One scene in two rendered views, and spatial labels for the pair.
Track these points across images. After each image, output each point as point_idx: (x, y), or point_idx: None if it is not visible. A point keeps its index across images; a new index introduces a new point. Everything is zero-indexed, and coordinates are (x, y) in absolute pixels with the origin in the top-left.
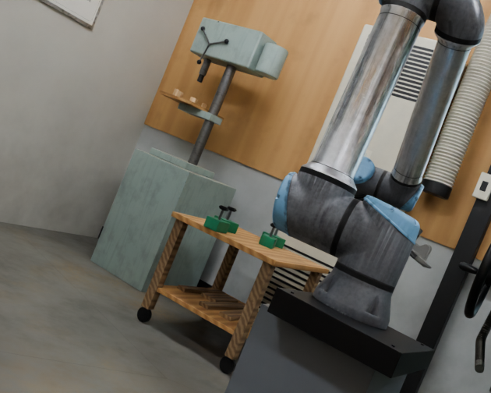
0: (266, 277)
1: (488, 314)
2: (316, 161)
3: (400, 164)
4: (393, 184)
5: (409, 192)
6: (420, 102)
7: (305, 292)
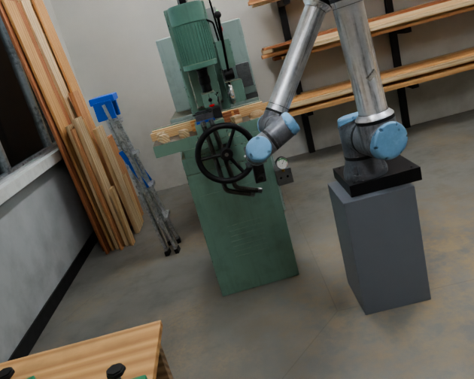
0: (162, 347)
1: (231, 173)
2: (387, 107)
3: (290, 103)
4: None
5: None
6: (309, 54)
7: (387, 174)
